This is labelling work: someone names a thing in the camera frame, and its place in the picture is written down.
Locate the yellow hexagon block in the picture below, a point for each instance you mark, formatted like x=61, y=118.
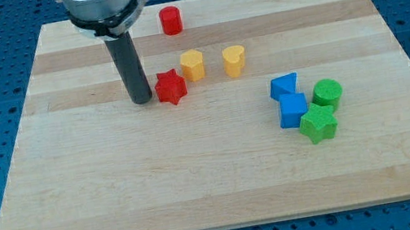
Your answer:
x=192, y=64

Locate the red star block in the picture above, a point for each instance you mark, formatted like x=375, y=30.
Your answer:
x=170, y=87

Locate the green star block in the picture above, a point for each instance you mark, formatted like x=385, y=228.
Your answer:
x=318, y=123

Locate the blue cube block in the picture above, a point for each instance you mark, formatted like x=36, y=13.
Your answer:
x=292, y=108

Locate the yellow heart block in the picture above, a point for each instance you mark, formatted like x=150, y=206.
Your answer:
x=233, y=60

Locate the wooden board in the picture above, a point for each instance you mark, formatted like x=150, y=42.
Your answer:
x=87, y=158

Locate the red cylinder block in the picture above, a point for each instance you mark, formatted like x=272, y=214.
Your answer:
x=171, y=20

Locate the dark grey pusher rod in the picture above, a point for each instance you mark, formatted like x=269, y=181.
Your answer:
x=126, y=59

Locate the green cylinder block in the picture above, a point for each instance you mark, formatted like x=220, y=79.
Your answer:
x=327, y=92

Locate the blue triangle block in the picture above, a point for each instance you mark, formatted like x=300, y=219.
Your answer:
x=287, y=84

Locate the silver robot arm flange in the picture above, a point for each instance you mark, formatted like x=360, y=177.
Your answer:
x=104, y=18

